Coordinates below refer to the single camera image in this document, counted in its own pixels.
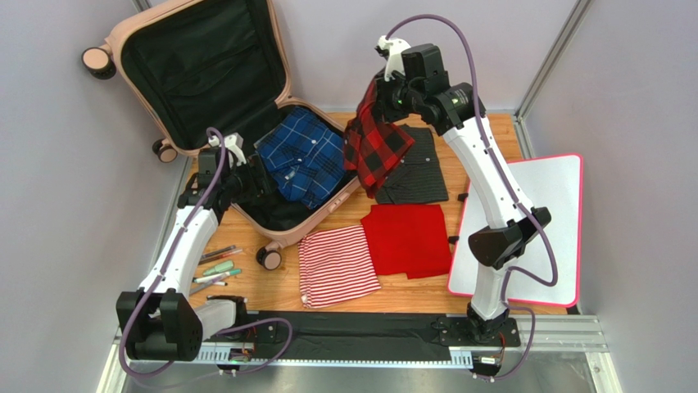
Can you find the pink suitcase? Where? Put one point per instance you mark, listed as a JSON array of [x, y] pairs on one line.
[[200, 64]]

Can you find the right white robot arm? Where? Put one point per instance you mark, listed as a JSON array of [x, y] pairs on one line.
[[512, 219]]

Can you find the dark pinstripe shirt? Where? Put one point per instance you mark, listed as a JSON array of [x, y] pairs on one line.
[[418, 179]]

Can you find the red white striped cloth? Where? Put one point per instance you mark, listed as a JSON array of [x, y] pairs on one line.
[[335, 266]]

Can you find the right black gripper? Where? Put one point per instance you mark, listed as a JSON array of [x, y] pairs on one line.
[[382, 88]]

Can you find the red black plaid shirt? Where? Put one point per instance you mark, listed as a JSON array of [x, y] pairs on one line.
[[372, 148]]

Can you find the green marker pens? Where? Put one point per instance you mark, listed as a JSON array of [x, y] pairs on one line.
[[215, 275]]

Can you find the red folded cloth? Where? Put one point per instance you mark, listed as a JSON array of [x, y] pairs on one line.
[[409, 239]]

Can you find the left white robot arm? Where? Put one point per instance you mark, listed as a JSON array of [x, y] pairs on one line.
[[157, 320]]

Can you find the white board pink edge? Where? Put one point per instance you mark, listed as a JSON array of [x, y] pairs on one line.
[[555, 182]]

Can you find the blue plaid shirt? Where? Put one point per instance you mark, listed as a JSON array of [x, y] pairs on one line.
[[304, 157]]

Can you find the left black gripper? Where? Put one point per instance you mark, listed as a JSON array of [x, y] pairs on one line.
[[259, 185]]

